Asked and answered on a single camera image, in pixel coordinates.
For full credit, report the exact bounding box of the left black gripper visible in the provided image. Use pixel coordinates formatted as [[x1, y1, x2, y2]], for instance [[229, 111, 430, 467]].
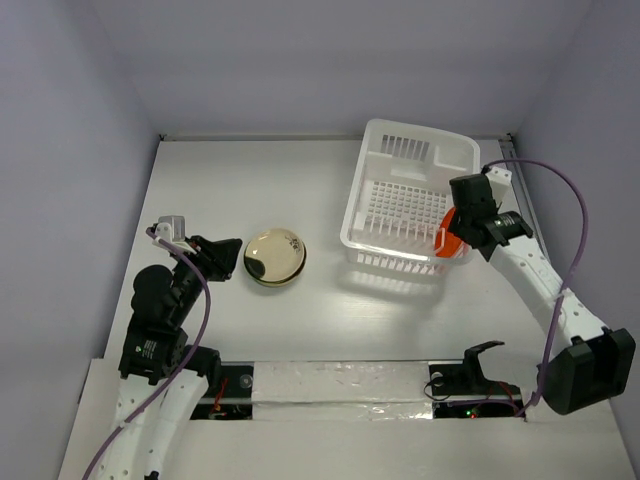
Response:
[[171, 232, 242, 321]]

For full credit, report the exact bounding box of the orange plate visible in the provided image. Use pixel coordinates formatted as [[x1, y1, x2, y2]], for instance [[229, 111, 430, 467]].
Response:
[[434, 207, 470, 258]]

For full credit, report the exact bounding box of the beige plate with black spot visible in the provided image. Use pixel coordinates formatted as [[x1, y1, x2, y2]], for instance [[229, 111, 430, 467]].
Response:
[[243, 228, 307, 282]]

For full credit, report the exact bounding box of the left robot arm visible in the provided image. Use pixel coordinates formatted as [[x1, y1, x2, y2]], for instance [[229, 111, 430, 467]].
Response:
[[83, 223, 242, 479]]

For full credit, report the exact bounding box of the white plastic dish rack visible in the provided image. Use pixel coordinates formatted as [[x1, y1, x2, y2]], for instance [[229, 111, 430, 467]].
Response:
[[340, 119, 480, 276]]

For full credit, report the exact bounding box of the silver foil tape strip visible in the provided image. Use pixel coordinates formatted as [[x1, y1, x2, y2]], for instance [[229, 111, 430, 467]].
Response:
[[251, 361, 433, 422]]

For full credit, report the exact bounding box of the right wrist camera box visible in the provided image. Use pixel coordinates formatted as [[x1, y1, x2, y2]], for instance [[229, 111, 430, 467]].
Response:
[[482, 166, 512, 207]]

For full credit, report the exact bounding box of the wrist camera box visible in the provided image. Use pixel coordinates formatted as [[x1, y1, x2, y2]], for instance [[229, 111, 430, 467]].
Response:
[[150, 215, 187, 249], [482, 166, 512, 207]]

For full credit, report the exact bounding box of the aluminium rail at right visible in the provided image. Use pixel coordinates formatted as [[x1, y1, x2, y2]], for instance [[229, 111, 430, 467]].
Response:
[[499, 133, 544, 249]]

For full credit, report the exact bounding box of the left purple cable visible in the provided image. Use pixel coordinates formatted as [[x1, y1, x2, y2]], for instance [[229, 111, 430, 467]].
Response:
[[79, 227, 211, 480]]

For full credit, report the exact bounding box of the purple cable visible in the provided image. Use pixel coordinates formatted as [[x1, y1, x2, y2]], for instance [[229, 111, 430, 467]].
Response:
[[79, 227, 211, 480], [482, 158, 590, 419]]

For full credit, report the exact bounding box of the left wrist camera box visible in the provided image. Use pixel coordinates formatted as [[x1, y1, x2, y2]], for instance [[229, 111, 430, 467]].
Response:
[[150, 215, 187, 249]]

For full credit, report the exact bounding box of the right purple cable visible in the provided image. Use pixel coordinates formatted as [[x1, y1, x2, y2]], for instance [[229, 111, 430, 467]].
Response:
[[482, 158, 590, 419]]

